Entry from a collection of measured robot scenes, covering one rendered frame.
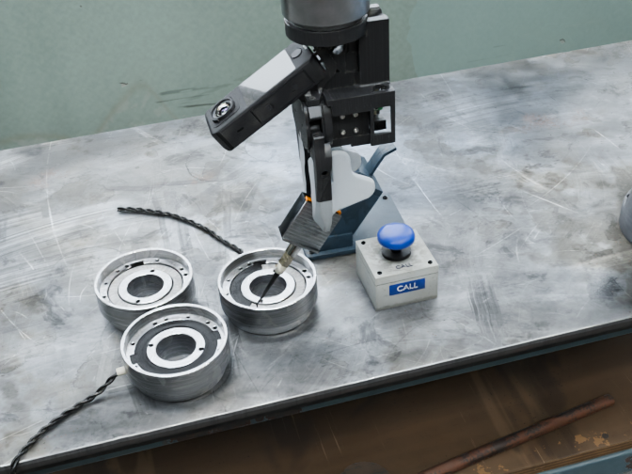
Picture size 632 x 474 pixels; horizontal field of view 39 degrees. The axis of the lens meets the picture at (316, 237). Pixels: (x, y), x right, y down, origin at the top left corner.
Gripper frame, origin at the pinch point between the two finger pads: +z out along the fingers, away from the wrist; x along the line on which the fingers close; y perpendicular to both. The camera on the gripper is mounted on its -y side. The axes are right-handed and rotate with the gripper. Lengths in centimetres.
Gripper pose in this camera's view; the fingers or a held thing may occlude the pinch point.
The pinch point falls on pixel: (315, 213)
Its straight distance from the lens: 86.4
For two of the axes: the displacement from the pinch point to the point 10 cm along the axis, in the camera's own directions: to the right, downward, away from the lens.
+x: -2.2, -5.6, 8.0
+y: 9.7, -1.7, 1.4
